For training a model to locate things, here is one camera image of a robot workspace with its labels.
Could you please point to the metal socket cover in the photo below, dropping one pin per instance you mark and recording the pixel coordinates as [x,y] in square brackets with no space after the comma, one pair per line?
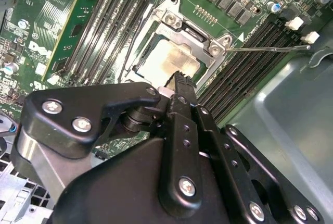
[177,35]

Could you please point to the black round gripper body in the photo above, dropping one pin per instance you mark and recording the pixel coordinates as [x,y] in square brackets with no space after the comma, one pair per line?
[117,187]

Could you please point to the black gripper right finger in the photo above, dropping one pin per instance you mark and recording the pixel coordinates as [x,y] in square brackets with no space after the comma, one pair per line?
[230,153]

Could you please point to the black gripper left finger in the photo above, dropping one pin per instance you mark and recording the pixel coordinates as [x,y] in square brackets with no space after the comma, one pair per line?
[65,109]

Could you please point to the silver square CPU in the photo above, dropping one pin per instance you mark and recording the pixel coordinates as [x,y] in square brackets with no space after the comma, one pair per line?
[169,57]

